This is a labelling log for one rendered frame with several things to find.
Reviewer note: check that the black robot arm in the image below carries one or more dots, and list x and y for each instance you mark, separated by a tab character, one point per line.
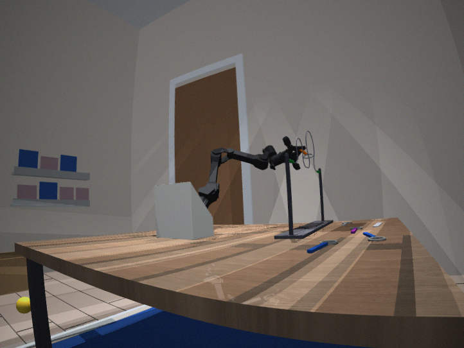
210	193

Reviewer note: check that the purple handle with grey loop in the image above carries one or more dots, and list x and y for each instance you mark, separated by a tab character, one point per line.
354	229

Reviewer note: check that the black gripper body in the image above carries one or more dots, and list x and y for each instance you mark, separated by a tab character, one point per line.
287	143

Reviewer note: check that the grey ring with blue handle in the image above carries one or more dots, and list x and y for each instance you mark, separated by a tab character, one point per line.
322	244
372	237

